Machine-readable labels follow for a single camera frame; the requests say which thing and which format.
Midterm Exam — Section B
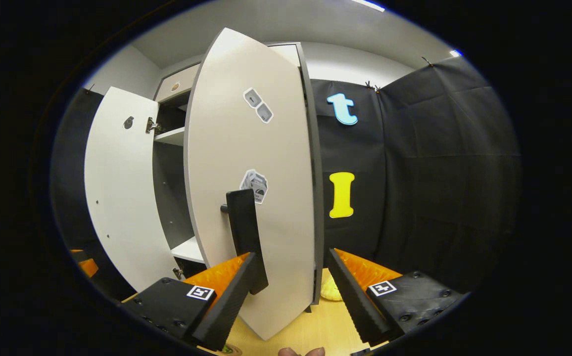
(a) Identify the yellow round sponge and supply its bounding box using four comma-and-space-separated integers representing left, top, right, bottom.
320, 274, 343, 302

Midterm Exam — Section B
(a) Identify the white cabinet shelf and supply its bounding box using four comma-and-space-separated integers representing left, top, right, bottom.
154, 127, 186, 147
170, 236, 205, 265

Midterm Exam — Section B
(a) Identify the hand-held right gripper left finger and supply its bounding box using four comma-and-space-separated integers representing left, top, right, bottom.
118, 251, 257, 352

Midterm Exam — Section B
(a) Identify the long ceiling light panel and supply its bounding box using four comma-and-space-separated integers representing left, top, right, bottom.
350, 0, 385, 13

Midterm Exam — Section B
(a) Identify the white cabinet door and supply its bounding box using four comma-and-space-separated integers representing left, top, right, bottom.
184, 27, 319, 342
84, 87, 180, 293

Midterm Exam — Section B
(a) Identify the white and grey cabinet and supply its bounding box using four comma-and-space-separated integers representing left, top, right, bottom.
152, 42, 325, 313

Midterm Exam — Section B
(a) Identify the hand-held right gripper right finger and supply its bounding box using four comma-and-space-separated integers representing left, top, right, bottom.
327, 247, 470, 348

